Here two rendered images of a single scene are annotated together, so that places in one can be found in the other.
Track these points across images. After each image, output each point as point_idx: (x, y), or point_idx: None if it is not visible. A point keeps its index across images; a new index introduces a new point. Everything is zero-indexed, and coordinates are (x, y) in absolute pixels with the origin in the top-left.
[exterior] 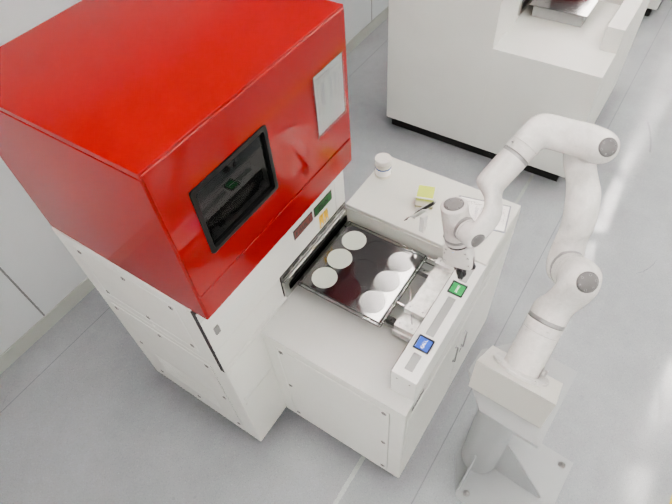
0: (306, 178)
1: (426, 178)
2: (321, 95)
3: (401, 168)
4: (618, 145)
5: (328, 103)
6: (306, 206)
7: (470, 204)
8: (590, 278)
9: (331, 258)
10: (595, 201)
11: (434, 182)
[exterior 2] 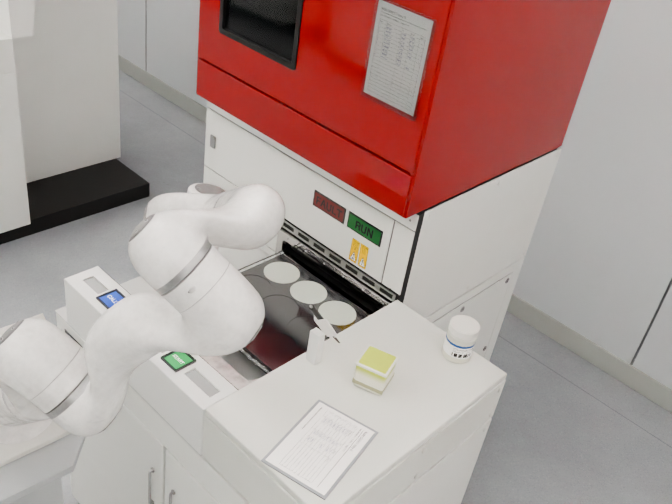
0: (330, 120)
1: (435, 404)
2: (383, 39)
3: (468, 380)
4: (136, 238)
5: (389, 65)
6: (318, 158)
7: (349, 438)
8: (8, 330)
9: (311, 285)
10: (110, 314)
11: (422, 411)
